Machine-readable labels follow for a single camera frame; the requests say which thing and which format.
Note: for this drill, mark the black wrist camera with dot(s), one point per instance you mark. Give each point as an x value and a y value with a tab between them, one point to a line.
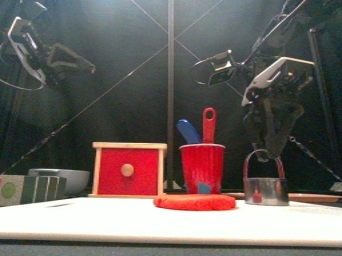
222	68
31	9

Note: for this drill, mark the grey bowl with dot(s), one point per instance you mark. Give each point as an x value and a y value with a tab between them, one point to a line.
67	176

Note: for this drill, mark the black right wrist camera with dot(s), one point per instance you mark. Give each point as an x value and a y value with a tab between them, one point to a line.
222	68

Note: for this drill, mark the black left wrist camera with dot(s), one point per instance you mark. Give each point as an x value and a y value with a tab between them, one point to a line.
31	9

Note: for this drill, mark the black vertical frame pole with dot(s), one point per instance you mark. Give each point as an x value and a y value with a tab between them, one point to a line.
170	83

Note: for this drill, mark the small metal cup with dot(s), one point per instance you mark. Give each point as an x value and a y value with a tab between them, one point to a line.
266	191

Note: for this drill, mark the flat red play dough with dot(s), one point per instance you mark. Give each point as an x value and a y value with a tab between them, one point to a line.
195	202

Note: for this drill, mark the blue plastic utensil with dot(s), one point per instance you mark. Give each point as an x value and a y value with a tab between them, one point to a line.
189	131

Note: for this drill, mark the red plastic cup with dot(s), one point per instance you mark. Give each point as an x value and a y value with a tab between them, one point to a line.
202	168

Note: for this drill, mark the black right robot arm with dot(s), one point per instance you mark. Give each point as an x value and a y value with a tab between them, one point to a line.
302	23

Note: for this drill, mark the red plastic utensil with hole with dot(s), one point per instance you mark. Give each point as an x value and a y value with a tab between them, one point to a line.
209	126

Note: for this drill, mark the white cutting board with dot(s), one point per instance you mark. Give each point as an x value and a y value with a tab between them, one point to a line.
168	221

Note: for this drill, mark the grey block green stripes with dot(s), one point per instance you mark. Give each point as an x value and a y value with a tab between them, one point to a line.
27	190

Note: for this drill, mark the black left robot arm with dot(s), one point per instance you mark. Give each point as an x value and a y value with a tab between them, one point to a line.
5	8

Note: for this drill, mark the wooden box red drawer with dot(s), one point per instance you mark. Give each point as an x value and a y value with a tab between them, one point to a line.
128	170

